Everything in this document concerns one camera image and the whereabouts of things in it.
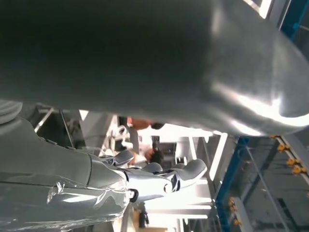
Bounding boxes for person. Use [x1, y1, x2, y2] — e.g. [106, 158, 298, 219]
[127, 116, 166, 165]

